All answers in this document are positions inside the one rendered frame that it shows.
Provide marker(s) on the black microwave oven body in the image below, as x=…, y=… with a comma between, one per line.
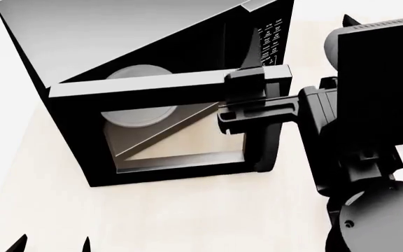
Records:
x=82, y=34

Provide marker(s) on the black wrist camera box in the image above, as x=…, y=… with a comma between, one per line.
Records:
x=380, y=57

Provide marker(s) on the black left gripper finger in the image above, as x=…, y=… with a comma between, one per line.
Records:
x=86, y=246
x=17, y=245

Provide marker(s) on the black microwave door with window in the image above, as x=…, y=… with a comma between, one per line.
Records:
x=72, y=131

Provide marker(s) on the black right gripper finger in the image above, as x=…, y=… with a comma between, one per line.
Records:
x=349, y=23
x=245, y=84

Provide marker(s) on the grey glass turntable plate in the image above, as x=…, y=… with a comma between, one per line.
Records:
x=135, y=118

